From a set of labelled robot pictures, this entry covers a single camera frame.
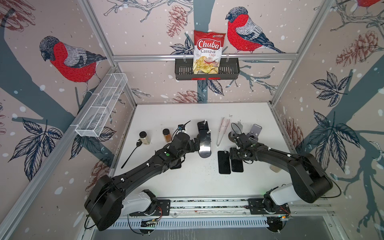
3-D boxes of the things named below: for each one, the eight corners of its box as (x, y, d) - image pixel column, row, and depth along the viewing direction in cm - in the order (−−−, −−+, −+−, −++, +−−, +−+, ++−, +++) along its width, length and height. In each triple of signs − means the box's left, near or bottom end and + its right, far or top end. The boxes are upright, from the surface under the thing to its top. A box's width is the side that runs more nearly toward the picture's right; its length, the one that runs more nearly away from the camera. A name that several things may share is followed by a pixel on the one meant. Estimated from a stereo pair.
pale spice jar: (142, 144, 98) (138, 137, 91) (144, 138, 101) (140, 131, 94) (149, 144, 98) (145, 137, 91) (151, 138, 101) (147, 131, 94)
